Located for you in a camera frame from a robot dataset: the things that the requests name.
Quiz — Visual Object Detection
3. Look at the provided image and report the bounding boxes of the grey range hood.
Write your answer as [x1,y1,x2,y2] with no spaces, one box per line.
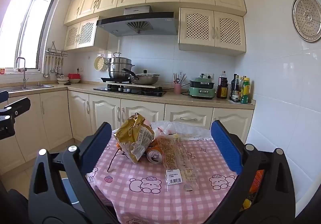
[96,5,178,37]

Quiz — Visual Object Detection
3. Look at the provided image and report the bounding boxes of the twig with orange berries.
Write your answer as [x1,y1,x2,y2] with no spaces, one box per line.
[107,144,126,173]

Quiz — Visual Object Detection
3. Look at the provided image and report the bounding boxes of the clear wrapper with white label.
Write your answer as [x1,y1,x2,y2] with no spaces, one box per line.
[157,136,198,192]

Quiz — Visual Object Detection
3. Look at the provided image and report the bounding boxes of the metal wall utensil rack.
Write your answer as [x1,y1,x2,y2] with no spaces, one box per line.
[45,41,69,57]

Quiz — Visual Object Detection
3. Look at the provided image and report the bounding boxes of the yellow snack bag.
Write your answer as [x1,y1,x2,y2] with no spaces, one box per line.
[114,113,155,164]

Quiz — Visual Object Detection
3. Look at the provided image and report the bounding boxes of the sliding kitchen window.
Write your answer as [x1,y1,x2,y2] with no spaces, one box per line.
[0,0,59,74]

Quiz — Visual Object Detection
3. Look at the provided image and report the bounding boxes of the steel steamer pot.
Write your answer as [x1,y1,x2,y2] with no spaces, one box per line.
[105,52,136,79]

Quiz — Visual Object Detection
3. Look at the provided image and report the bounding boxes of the green yellow-capped bottle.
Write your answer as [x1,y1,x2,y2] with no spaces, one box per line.
[241,77,251,104]

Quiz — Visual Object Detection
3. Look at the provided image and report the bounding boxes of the black power cable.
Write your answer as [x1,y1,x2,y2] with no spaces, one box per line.
[181,83,193,96]

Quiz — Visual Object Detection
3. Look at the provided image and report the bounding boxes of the green electric cooker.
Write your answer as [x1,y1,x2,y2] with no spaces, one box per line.
[188,77,216,100]

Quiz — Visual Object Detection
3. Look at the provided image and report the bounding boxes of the orange snack packet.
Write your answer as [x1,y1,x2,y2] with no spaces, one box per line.
[242,169,265,211]

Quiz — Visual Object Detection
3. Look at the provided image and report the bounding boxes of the steel kitchen faucet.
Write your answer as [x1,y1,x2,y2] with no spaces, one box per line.
[14,57,29,89]

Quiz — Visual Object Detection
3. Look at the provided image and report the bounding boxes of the red drink can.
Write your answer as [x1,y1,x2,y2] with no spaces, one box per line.
[146,146,165,164]

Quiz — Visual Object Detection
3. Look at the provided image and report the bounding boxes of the pink checkered tablecloth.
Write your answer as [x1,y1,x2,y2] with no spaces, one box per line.
[86,121,241,224]

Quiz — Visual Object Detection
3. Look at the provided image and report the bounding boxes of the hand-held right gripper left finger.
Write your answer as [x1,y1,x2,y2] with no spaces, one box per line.
[28,122,119,224]

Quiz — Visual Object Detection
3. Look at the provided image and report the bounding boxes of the light blue waste bin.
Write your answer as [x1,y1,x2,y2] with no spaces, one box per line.
[60,177,81,204]

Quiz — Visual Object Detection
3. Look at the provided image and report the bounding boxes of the small cream lattice door cabinet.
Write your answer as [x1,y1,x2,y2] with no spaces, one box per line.
[63,16,109,51]

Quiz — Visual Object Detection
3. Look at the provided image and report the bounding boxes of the dark soy sauce bottle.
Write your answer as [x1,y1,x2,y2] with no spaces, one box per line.
[231,74,240,102]

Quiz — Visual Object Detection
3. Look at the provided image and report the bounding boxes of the large cream lattice door cabinet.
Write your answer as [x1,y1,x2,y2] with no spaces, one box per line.
[178,7,247,57]

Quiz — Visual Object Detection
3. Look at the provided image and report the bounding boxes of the steel kitchen sink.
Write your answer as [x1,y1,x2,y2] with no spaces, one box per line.
[0,83,54,93]

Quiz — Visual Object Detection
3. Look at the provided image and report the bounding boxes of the black gas stove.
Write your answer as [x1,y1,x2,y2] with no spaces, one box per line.
[93,77,166,97]

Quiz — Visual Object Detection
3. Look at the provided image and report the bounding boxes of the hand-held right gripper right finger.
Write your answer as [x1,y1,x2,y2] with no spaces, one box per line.
[201,120,296,224]

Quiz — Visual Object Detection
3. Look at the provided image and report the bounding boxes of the clear plastic bag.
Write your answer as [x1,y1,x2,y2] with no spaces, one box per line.
[150,121,213,140]

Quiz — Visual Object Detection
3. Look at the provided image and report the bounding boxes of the steel wok with lid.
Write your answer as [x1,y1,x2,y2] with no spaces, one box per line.
[122,68,160,85]

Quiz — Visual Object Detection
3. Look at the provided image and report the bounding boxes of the cream lower kitchen cabinets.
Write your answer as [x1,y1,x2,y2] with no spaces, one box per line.
[0,83,256,174]

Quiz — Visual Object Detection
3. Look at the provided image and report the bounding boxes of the round steel steamer plate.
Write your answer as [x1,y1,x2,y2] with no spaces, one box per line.
[291,0,321,42]

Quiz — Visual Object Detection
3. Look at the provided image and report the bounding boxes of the yellow perforated round tray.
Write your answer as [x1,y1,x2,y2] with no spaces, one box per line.
[94,56,105,72]

